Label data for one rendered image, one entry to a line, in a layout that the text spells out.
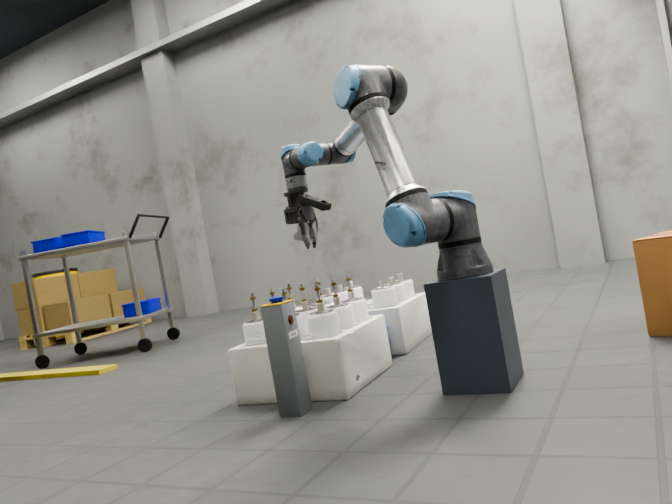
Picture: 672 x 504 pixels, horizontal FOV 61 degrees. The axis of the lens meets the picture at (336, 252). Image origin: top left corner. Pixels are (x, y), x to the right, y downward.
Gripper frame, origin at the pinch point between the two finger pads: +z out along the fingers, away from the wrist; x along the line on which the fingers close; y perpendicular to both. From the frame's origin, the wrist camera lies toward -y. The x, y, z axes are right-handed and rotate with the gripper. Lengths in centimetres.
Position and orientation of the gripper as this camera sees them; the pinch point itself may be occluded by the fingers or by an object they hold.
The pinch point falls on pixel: (312, 244)
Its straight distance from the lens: 198.3
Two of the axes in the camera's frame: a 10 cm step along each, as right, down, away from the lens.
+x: -5.2, 1.0, -8.5
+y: -8.4, 1.5, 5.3
